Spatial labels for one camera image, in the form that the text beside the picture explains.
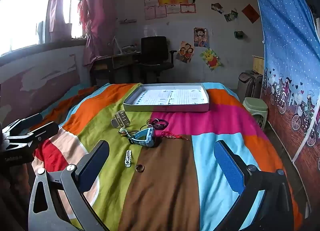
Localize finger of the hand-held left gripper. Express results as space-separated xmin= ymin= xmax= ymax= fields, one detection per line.
xmin=2 ymin=113 xmax=43 ymax=134
xmin=5 ymin=122 xmax=60 ymax=149

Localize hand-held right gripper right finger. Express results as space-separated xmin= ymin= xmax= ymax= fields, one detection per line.
xmin=214 ymin=140 xmax=294 ymax=231

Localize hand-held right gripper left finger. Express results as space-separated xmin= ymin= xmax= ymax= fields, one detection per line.
xmin=28 ymin=140 xmax=110 ymax=231

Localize beige hair claw clip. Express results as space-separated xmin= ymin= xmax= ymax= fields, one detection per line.
xmin=111 ymin=110 xmax=130 ymax=129

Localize blue smart watch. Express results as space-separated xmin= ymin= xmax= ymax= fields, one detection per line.
xmin=128 ymin=127 xmax=160 ymax=148

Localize red string bracelet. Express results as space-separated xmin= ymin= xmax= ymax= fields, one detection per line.
xmin=161 ymin=131 xmax=190 ymax=142

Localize black hair tie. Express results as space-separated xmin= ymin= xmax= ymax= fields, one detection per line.
xmin=155 ymin=118 xmax=169 ymax=129

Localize white cardboard box tray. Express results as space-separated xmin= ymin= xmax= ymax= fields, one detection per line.
xmin=123 ymin=83 xmax=210 ymax=113

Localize green plastic stool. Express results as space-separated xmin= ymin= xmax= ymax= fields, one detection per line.
xmin=242 ymin=97 xmax=268 ymax=129

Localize colourful patchwork blanket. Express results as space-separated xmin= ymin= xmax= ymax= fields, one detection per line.
xmin=32 ymin=82 xmax=300 ymax=231

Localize grey patterned suitcase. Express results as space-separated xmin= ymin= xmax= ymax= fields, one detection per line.
xmin=237 ymin=71 xmax=255 ymax=101

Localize dark suitcase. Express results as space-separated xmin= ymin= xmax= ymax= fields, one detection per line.
xmin=252 ymin=75 xmax=264 ymax=99

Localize dark wooden desk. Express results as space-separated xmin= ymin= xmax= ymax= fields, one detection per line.
xmin=90 ymin=52 xmax=143 ymax=84

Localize window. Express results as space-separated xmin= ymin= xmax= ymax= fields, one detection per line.
xmin=0 ymin=0 xmax=85 ymax=56

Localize wooden board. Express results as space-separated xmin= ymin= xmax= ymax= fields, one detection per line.
xmin=252 ymin=55 xmax=265 ymax=74

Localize pink curtain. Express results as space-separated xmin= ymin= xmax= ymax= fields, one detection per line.
xmin=34 ymin=0 xmax=68 ymax=41
xmin=81 ymin=0 xmax=118 ymax=66

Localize blue printed curtain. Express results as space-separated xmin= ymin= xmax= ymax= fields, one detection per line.
xmin=251 ymin=0 xmax=320 ymax=184

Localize black office chair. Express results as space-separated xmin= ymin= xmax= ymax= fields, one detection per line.
xmin=137 ymin=36 xmax=177 ymax=84

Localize red paper sheet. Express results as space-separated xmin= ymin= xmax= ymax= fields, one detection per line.
xmin=242 ymin=4 xmax=260 ymax=23

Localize yellow bear wall poster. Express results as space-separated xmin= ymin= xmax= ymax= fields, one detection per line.
xmin=200 ymin=48 xmax=222 ymax=71

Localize cartoon family wall poster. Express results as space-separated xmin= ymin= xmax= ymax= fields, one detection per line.
xmin=176 ymin=41 xmax=195 ymax=63

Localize anime wall poster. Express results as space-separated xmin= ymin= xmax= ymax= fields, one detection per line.
xmin=193 ymin=27 xmax=208 ymax=47

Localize group of wall certificates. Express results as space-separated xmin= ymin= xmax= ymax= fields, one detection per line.
xmin=144 ymin=0 xmax=205 ymax=20

